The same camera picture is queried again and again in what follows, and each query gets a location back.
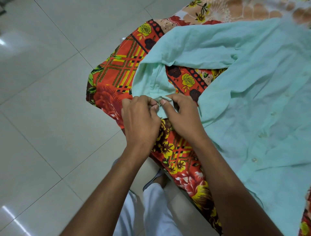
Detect person's left hand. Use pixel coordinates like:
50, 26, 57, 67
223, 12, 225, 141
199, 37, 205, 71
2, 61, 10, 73
121, 95, 162, 153

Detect person's right hand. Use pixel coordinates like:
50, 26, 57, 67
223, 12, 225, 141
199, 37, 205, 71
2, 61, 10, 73
160, 93, 207, 146

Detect light green button shirt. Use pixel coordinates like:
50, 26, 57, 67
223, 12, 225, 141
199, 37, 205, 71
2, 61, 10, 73
131, 15, 311, 236

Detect person's left forearm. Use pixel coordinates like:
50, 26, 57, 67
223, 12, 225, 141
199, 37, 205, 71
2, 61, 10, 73
59, 143, 152, 236

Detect person's right forearm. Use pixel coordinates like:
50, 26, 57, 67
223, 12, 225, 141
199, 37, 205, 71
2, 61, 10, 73
188, 135, 283, 236

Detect red floral bed sheet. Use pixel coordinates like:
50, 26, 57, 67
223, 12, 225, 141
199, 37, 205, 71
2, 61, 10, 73
86, 0, 311, 236

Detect grey slipper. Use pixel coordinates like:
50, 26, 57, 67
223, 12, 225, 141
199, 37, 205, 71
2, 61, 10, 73
143, 169, 166, 191

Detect person's foot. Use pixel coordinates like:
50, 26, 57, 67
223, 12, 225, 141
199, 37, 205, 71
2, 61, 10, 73
153, 173, 168, 189

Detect person's white trousers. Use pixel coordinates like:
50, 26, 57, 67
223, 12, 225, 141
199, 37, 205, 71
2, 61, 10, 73
112, 159, 183, 236

